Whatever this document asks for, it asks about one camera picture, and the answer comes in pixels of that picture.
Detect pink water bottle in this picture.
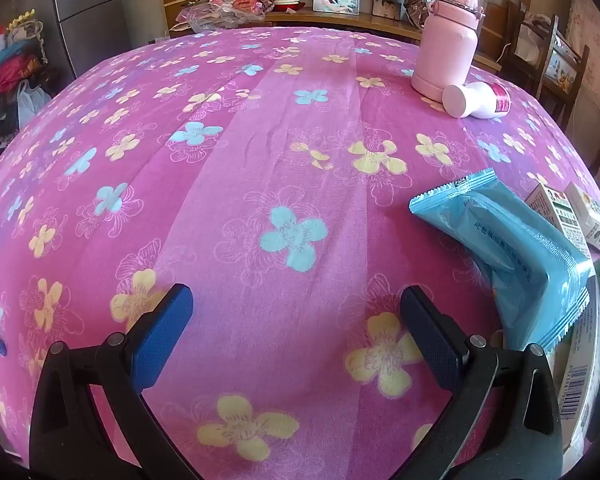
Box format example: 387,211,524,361
411,0,482,102

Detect blue snack packet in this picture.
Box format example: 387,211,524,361
409,167,595,352

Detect wooden chair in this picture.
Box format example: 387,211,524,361
505,0,591,131

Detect pile of clear plastic bags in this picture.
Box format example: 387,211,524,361
172,0,281,36

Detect small green white carton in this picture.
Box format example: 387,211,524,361
524,182,592,261

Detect grey refrigerator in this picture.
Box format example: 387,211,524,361
0,0,168,91

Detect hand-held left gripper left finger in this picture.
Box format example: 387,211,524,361
29,283,203,480

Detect white bottle magenta label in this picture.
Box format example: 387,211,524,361
441,81,512,120

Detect pink floral tablecloth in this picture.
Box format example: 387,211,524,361
0,25,600,480

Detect small photo frame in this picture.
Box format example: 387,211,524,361
371,0,401,21

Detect white plastic bag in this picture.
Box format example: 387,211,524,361
16,80,53,128

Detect white orange snack packet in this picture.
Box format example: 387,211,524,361
545,280,600,461

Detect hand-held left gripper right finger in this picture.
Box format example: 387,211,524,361
400,285,563,480

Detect pile of colourful bags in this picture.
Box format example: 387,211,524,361
0,10,48,96

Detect wooden cabinet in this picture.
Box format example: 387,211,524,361
165,7,501,71

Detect long white green carton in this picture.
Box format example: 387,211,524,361
564,182,600,255

